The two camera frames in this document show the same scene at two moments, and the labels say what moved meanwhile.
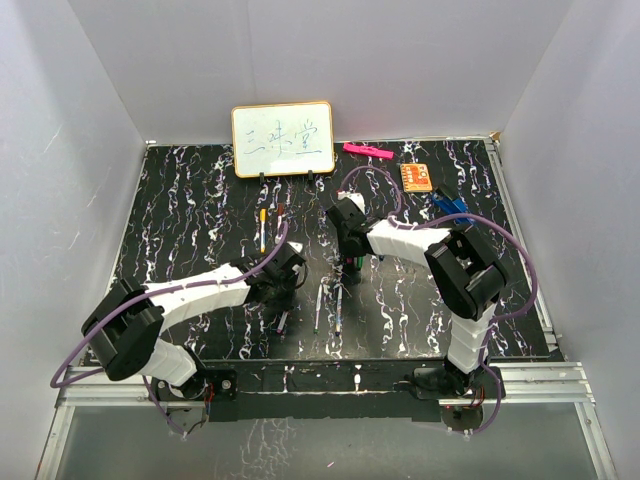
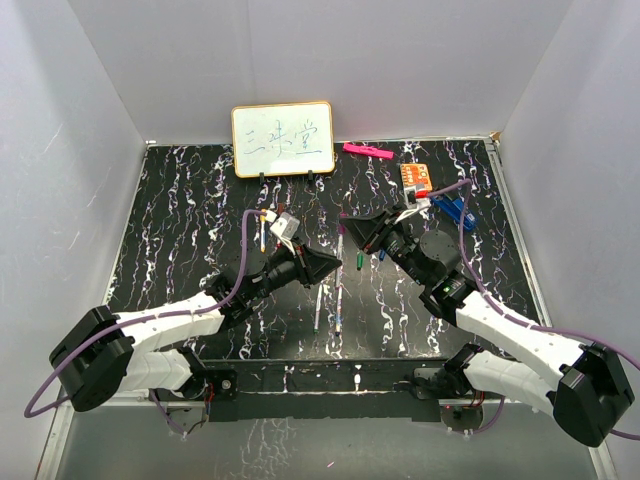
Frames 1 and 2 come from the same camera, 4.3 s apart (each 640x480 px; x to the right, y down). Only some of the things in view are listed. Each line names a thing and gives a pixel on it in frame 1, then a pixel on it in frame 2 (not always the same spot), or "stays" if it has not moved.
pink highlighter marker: (368, 151) stays
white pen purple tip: (282, 322) -> (339, 261)
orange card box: (416, 177) stays
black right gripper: (344, 251) -> (369, 231)
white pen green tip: (318, 308) stays
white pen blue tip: (339, 310) stays
